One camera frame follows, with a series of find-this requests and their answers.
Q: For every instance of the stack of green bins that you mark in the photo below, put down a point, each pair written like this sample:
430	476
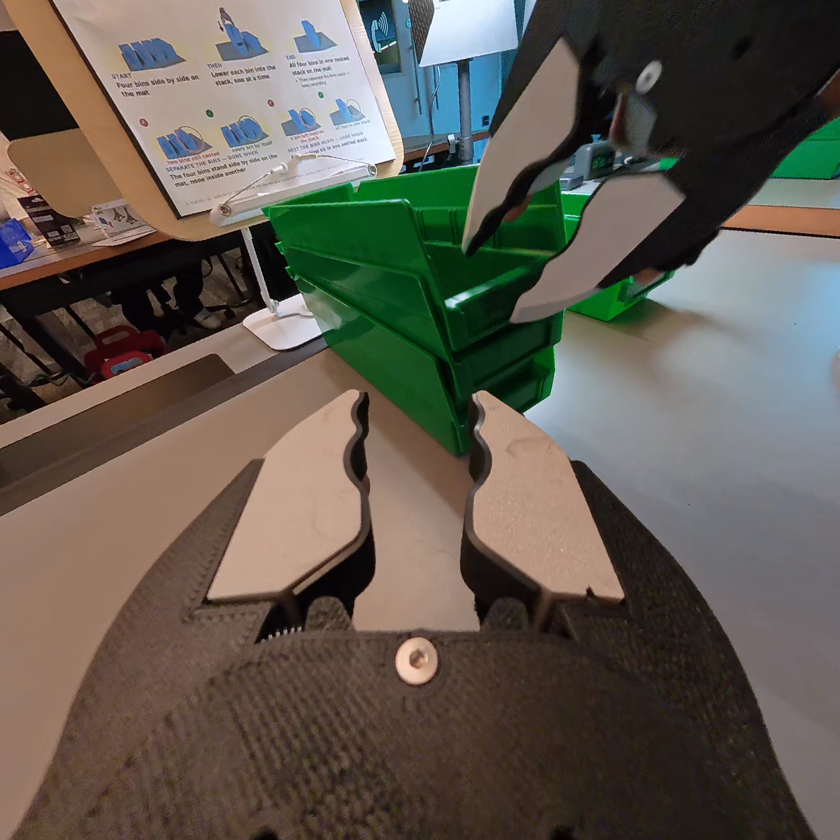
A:
814	157

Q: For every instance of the black printed card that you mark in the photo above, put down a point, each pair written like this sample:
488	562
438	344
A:
49	223

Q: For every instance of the clear page holder bar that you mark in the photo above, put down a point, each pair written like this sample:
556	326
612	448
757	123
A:
295	190

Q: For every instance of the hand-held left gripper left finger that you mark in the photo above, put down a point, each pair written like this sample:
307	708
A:
295	525

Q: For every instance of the white instruction sheet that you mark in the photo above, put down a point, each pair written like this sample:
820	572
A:
275	19

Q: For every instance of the red bag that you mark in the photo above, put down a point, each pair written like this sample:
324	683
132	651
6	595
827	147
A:
124	354

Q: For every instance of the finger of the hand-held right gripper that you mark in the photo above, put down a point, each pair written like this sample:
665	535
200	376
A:
525	131
617	223

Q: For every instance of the grey metal pole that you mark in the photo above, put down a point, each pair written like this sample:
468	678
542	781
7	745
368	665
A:
464	105

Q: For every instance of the grey flat case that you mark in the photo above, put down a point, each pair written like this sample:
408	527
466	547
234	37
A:
572	182

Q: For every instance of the green plastic bin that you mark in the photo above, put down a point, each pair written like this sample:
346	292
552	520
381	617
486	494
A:
394	394
610	305
341	229
505	364

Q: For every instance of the blue plastic bin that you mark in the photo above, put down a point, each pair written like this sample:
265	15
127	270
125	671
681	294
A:
13	246

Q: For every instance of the brown wooden table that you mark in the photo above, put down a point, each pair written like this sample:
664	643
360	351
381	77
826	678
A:
65	266

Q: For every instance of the grey device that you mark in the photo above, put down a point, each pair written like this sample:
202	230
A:
600	161

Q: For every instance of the wood-edged white table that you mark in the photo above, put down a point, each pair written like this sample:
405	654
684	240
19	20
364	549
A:
787	220

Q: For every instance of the clear acrylic sign holder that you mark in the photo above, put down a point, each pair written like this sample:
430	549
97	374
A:
121	220

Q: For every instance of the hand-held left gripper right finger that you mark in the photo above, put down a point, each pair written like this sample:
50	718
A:
544	525

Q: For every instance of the white board stand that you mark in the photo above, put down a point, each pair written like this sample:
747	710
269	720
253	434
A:
289	331

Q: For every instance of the white sign panel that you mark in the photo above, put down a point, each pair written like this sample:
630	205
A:
472	33

